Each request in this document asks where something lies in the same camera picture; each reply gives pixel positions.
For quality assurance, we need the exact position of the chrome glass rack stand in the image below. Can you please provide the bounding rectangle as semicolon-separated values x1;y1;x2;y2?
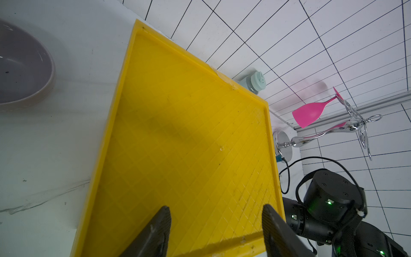
272;91;411;163

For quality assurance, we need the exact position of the yellow drawer cabinet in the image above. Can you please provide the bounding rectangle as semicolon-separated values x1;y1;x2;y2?
71;20;284;257

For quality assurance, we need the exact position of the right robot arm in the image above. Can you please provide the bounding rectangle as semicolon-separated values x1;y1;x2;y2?
283;168;408;257

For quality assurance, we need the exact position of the mint green jar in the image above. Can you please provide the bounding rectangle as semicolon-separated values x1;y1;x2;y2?
238;71;267;95

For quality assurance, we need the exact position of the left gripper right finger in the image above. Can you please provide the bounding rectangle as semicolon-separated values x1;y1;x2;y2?
262;204;314;257

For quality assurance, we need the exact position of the pink plastic wine glass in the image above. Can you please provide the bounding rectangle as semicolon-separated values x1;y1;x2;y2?
292;88;344;128

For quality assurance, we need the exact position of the grey purple bowl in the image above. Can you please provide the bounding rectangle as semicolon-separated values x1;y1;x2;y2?
1;19;56;113

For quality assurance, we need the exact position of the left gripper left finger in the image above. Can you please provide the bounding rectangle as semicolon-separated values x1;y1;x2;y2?
120;206;171;257

